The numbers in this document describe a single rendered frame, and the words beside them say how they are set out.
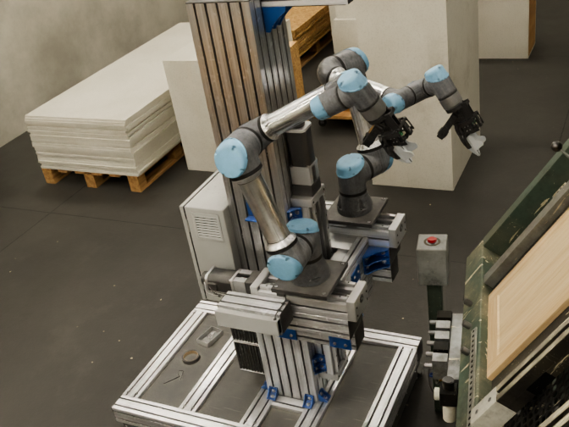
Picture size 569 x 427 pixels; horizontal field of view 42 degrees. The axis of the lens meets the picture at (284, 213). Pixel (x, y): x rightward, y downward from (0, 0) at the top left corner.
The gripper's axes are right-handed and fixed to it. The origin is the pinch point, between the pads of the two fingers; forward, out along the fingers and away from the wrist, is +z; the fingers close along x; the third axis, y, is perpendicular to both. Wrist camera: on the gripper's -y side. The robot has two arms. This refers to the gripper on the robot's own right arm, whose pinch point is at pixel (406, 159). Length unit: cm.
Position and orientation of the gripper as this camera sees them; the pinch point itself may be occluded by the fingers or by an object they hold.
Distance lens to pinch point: 230.8
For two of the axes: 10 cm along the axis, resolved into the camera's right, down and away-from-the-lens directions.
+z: 6.1, 6.3, 4.8
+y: 6.8, -1.2, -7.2
